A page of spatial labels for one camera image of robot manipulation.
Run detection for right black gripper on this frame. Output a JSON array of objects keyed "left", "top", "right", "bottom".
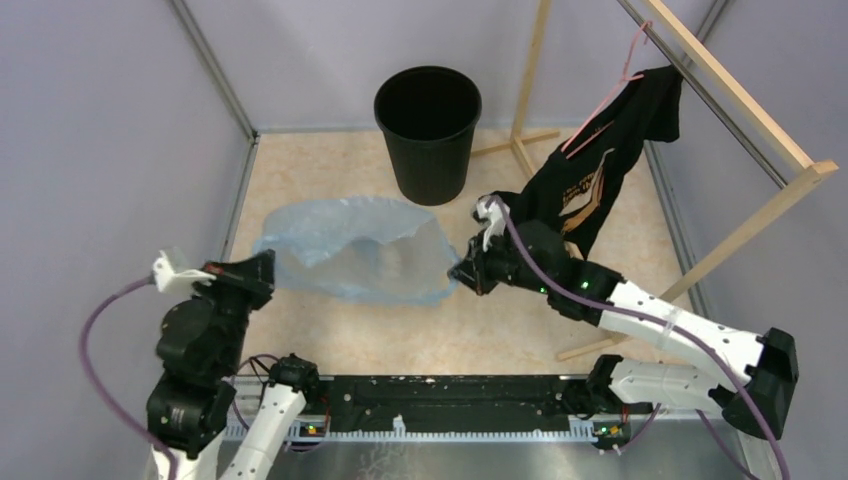
[{"left": 448, "top": 225, "right": 552, "bottom": 296}]

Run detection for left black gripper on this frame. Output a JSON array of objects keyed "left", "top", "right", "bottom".
[{"left": 192, "top": 246, "right": 277, "bottom": 372}]

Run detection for light blue plastic trash bag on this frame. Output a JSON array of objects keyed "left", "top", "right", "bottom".
[{"left": 253, "top": 195, "right": 460, "bottom": 306}]

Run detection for black plastic trash bin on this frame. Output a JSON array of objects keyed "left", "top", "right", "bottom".
[{"left": 373, "top": 65, "right": 482, "bottom": 206}]

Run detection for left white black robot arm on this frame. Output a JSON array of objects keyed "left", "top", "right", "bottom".
[{"left": 146, "top": 249, "right": 321, "bottom": 479}]

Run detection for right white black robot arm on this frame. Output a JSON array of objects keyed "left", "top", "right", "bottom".
[{"left": 448, "top": 221, "right": 799, "bottom": 440}]

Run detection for black printed t-shirt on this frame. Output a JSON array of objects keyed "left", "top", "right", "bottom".
[{"left": 494, "top": 66, "right": 683, "bottom": 256}]

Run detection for pink clothes hanger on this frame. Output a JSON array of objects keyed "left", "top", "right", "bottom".
[{"left": 560, "top": 20, "right": 653, "bottom": 159}]

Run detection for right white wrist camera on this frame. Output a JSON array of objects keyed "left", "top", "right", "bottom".
[{"left": 473, "top": 195, "right": 510, "bottom": 252}]

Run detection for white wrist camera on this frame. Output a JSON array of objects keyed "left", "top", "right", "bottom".
[
  {"left": 473, "top": 195, "right": 510, "bottom": 252},
  {"left": 151, "top": 248, "right": 216, "bottom": 297}
]

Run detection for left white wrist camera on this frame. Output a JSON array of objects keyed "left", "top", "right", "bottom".
[{"left": 151, "top": 248, "right": 216, "bottom": 297}]

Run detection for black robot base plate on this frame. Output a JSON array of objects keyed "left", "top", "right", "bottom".
[{"left": 302, "top": 375, "right": 622, "bottom": 433}]

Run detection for grey cable duct rail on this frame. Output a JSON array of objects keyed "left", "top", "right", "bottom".
[{"left": 225, "top": 415, "right": 598, "bottom": 444}]

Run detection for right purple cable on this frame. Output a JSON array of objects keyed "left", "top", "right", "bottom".
[{"left": 488, "top": 195, "right": 791, "bottom": 480}]

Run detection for purple cable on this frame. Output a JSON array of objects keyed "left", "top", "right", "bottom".
[
  {"left": 79, "top": 276, "right": 329, "bottom": 480},
  {"left": 488, "top": 195, "right": 791, "bottom": 480}
]

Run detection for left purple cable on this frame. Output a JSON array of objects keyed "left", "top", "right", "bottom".
[{"left": 79, "top": 276, "right": 329, "bottom": 480}]

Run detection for metal clothes rail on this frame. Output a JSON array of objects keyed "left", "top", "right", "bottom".
[{"left": 619, "top": 1, "right": 802, "bottom": 189}]

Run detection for wooden clothes rack frame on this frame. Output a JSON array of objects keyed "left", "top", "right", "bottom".
[{"left": 470, "top": 0, "right": 840, "bottom": 363}]

